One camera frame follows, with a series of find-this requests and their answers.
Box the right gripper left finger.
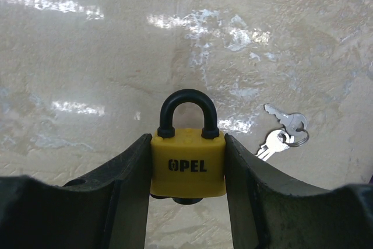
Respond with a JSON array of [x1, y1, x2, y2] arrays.
[[1, 134, 152, 248]]

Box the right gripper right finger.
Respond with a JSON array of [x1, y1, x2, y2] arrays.
[[225, 134, 372, 248]]

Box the silver keys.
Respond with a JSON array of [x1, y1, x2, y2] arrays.
[[255, 103, 309, 162]]

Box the yellow padlock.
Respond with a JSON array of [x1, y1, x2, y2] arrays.
[[150, 89, 226, 205]]

